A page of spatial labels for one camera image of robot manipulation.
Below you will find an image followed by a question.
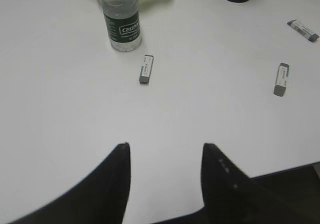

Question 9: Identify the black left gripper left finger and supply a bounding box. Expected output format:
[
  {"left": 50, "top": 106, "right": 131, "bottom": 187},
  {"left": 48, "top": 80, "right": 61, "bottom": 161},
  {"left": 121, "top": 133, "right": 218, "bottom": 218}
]
[{"left": 13, "top": 142, "right": 131, "bottom": 224}]

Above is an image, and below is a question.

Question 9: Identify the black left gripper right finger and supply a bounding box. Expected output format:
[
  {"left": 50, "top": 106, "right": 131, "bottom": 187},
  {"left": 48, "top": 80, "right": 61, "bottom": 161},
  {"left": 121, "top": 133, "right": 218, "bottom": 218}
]
[{"left": 163, "top": 143, "right": 317, "bottom": 224}]

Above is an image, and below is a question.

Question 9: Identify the grey white eraser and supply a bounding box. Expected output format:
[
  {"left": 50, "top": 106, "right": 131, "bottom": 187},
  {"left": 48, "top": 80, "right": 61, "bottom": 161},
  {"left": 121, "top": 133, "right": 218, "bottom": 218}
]
[
  {"left": 287, "top": 19, "right": 320, "bottom": 43},
  {"left": 273, "top": 63, "right": 290, "bottom": 97},
  {"left": 139, "top": 54, "right": 154, "bottom": 84}
]

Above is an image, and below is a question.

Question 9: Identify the clear water bottle green label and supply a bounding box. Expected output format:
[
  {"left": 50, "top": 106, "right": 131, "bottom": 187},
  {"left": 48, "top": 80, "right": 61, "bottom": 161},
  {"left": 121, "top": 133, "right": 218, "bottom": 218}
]
[{"left": 100, "top": 0, "right": 142, "bottom": 52}]

